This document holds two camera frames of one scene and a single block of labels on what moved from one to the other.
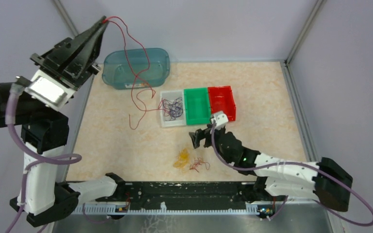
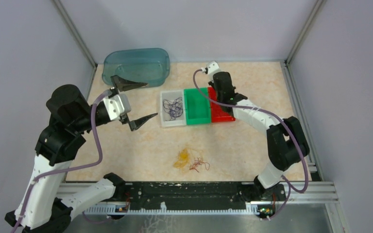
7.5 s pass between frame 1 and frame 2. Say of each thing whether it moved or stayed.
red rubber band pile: stayed
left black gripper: moved
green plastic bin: stayed
